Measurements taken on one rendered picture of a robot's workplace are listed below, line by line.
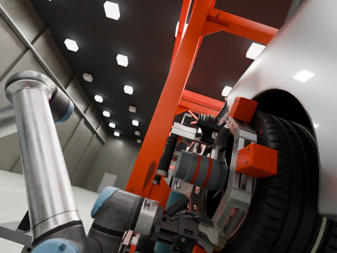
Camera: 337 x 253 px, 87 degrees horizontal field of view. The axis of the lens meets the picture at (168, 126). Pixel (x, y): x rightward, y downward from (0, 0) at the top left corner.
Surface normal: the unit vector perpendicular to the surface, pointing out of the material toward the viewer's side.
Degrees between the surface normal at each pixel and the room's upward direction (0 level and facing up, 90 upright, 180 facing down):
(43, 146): 64
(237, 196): 90
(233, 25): 180
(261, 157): 90
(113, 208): 88
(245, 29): 180
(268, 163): 90
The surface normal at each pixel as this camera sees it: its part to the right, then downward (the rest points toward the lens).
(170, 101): 0.12, -0.38
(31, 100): 0.41, -0.66
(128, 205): 0.21, -0.64
